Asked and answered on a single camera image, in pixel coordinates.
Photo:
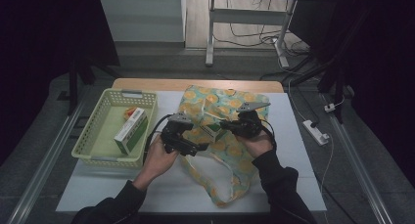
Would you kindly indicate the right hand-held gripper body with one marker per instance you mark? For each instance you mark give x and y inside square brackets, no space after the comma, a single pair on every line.
[251,124]

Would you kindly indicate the small orange packet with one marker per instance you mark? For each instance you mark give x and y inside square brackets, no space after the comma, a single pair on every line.
[129,112]

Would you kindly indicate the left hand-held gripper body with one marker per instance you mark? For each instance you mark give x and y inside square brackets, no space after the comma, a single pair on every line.
[173,136]

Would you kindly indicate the aluminium rail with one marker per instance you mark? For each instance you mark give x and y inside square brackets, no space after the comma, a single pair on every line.
[355,158]
[49,155]

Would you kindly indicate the white table mat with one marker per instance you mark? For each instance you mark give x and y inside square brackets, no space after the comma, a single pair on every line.
[287,171]

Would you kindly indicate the grey cabinet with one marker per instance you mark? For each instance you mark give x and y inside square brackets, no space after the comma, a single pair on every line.
[142,18]

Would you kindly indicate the person's right hand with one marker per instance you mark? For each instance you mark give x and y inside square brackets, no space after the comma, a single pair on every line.
[257,144]

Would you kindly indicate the orange patterned cloth bag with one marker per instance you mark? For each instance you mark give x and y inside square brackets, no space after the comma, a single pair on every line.
[235,152]

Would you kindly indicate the pale green plastic basket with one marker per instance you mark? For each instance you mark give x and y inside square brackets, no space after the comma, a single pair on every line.
[98,142]

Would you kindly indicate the small white adapter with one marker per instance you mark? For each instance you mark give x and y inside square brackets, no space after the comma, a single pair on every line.
[329,107]

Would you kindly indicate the green and white box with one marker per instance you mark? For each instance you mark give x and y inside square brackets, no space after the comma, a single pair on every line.
[132,132]

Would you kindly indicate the person's left hand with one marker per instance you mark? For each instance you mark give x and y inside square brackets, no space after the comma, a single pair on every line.
[160,162]

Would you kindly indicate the white power strip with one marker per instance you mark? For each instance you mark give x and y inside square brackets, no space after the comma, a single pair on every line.
[314,132]

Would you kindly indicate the white desk frame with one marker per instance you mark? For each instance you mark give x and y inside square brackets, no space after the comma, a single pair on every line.
[248,17]

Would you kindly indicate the black stand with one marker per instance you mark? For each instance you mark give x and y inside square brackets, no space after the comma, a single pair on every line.
[73,87]
[339,87]

